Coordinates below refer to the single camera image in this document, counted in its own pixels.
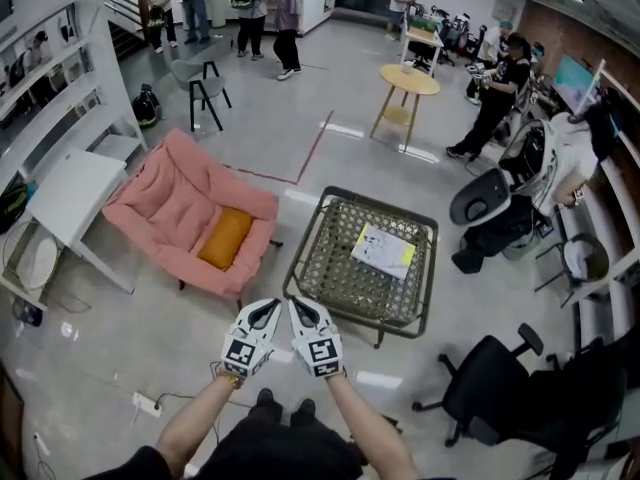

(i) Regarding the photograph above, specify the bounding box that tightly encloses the grey chair with black legs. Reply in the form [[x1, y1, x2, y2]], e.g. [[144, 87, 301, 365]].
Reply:
[[169, 58, 234, 133]]

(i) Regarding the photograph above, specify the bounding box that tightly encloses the person's black clothing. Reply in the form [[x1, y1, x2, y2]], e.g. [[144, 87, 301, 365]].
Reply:
[[84, 402, 451, 480]]

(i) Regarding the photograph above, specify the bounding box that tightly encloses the orange cushion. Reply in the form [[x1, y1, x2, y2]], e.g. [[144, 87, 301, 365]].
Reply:
[[197, 206, 255, 272]]

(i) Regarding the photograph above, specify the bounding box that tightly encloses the person's right forearm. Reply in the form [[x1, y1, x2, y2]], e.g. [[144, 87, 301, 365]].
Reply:
[[324, 375, 419, 480]]

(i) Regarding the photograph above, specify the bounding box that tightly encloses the yellow white magazine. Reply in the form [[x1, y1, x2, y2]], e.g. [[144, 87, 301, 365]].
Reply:
[[350, 222, 417, 280]]

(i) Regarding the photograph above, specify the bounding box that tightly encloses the round wire side table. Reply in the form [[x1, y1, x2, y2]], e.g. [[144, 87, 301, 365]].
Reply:
[[2, 217, 60, 292]]

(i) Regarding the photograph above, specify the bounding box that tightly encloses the pink cushioned armchair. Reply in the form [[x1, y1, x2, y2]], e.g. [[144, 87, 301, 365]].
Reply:
[[102, 127, 284, 312]]

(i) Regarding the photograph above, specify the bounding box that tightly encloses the woven rattan side table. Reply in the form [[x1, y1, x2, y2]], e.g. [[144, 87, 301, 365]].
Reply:
[[282, 185, 440, 349]]

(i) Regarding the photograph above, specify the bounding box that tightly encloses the white power strip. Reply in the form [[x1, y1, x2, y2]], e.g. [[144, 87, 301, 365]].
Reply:
[[132, 391, 163, 417]]

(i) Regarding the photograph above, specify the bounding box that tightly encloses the white desk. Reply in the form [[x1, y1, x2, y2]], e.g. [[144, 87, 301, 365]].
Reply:
[[24, 148, 136, 295]]

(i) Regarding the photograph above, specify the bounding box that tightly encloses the round wooden side table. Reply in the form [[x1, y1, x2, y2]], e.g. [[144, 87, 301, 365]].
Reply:
[[369, 62, 441, 154]]

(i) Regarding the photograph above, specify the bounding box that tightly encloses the black power cable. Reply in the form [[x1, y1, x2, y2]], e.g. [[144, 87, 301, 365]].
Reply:
[[154, 391, 251, 410]]

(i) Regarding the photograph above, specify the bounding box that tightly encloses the black green backpack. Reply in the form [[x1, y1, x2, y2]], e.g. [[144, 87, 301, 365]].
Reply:
[[132, 83, 162, 128]]

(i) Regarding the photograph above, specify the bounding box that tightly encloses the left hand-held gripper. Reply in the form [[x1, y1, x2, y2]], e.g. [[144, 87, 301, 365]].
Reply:
[[220, 297, 283, 380]]

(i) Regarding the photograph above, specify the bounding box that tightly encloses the grey shell chair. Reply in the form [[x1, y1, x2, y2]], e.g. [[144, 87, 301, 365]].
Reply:
[[449, 167, 514, 228]]

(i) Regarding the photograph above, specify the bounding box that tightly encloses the flat screen monitor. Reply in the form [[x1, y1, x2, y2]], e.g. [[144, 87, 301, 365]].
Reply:
[[552, 55, 601, 114]]

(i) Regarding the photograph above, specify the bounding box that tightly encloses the long white wall shelving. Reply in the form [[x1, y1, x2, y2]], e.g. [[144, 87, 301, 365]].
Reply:
[[554, 57, 640, 349]]

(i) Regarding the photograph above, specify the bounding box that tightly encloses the black office chair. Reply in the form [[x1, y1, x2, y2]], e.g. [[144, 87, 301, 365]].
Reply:
[[412, 323, 629, 469], [544, 320, 640, 394]]

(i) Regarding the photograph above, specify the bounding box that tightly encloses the person's left forearm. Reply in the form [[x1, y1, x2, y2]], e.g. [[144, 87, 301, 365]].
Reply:
[[155, 377, 241, 474]]

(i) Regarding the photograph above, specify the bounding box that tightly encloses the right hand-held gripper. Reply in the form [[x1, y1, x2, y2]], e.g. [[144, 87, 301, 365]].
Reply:
[[288, 296, 347, 380]]

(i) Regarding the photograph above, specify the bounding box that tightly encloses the small white table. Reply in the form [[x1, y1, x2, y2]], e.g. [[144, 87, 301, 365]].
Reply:
[[399, 15, 446, 77]]

